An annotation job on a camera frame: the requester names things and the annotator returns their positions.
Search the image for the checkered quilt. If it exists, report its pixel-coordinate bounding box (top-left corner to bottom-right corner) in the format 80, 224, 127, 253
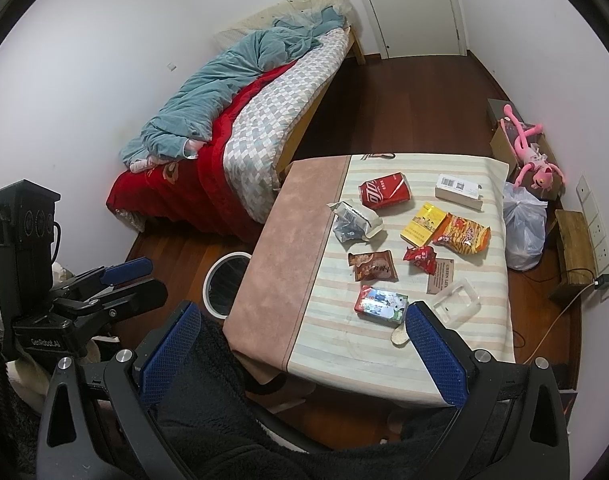
223, 28, 349, 223

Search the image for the orange snack bag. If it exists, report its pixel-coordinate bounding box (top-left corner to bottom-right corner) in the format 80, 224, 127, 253
432, 214, 491, 255

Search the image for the wooden bed frame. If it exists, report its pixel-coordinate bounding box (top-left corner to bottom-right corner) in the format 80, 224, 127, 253
275, 27, 366, 183

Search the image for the clear plastic tray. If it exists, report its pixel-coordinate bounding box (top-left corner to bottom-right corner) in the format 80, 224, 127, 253
429, 278, 481, 330

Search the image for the charger cable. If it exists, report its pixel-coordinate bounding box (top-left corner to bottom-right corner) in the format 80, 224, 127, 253
521, 282, 598, 366

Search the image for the white door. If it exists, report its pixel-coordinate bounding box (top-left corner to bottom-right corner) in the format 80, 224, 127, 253
368, 0, 466, 58

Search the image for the white trash bin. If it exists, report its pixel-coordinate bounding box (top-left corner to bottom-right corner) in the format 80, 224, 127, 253
202, 252, 251, 321

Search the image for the brown cloth label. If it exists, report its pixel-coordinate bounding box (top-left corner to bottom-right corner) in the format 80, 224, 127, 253
427, 258, 455, 295

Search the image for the wooden stool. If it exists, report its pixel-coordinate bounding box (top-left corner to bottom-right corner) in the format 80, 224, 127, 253
547, 209, 596, 304

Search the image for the colourful milk carton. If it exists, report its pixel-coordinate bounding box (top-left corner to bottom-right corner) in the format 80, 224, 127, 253
354, 285, 408, 326

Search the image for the white barcode box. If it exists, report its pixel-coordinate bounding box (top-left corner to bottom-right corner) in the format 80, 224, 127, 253
434, 174, 483, 211

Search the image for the brown snack wrapper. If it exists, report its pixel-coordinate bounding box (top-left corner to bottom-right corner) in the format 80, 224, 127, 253
347, 250, 397, 282

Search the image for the red blanket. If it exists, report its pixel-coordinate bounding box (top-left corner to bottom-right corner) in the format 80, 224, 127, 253
106, 64, 292, 242

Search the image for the red cola can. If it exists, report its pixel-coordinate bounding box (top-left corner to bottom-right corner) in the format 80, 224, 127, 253
359, 172, 411, 210

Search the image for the white plastic bag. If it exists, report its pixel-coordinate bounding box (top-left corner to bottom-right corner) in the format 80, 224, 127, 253
503, 182, 547, 272

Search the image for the black charger plug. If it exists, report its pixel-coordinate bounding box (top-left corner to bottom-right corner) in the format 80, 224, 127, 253
594, 273, 609, 290

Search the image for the silver wrapper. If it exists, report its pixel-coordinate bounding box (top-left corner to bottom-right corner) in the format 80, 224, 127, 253
327, 200, 383, 244

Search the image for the striped table cloth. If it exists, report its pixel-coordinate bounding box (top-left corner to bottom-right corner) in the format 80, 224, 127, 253
222, 153, 517, 408

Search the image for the teal blanket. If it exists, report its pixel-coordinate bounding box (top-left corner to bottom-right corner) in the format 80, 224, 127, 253
120, 6, 345, 172

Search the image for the small red wrapper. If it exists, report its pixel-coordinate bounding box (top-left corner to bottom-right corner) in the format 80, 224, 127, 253
403, 245, 437, 275

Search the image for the white wall power strip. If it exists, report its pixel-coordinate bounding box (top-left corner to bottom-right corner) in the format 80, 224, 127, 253
575, 176, 609, 302

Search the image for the yellow cigarette pack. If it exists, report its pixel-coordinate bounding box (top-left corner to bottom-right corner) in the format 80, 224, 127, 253
401, 203, 447, 247

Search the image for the cardboard box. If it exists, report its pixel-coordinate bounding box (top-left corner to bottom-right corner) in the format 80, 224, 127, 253
490, 100, 567, 202

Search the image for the pink panther plush toy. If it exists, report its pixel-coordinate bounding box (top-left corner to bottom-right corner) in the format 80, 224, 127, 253
503, 104, 567, 191

